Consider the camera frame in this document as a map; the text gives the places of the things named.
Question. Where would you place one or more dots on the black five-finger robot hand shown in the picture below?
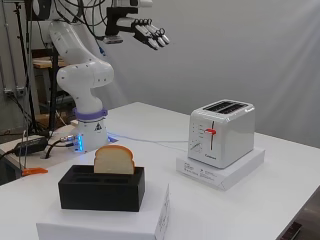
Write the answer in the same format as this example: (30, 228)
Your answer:
(124, 20)

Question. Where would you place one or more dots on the slice of bread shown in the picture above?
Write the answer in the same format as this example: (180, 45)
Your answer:
(113, 161)

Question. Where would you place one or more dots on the white seven-joint robot arm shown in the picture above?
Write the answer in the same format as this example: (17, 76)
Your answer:
(83, 73)

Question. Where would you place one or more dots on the wooden table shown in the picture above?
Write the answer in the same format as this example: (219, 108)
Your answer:
(41, 62)

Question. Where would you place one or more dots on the black stand pole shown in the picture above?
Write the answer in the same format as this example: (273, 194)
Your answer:
(54, 90)
(27, 66)

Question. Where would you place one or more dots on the white sheet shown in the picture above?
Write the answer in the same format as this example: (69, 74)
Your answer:
(233, 50)

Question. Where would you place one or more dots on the black power adapter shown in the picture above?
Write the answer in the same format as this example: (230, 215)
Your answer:
(31, 145)

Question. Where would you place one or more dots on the steel toaster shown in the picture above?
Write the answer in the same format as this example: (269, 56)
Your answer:
(230, 136)

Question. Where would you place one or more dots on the black block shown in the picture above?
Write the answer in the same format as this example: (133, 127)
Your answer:
(100, 195)

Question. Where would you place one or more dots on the orange tool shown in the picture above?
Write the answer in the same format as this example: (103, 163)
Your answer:
(33, 171)

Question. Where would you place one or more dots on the white flat box with print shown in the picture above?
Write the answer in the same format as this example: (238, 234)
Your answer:
(233, 173)
(100, 225)

